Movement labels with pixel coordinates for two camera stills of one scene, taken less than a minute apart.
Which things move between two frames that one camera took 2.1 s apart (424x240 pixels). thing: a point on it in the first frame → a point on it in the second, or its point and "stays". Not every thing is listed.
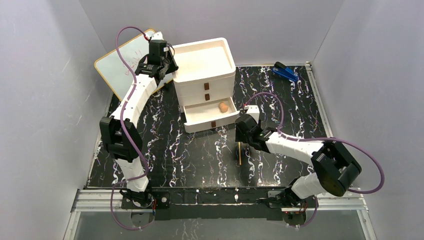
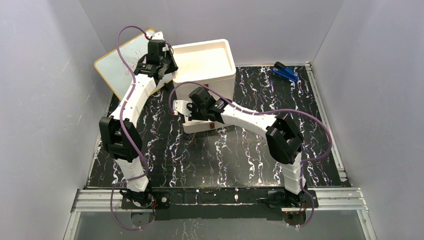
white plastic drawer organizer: (205, 78) stays
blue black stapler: (287, 71) stays
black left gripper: (168, 65) stays
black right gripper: (242, 133) → (194, 112)
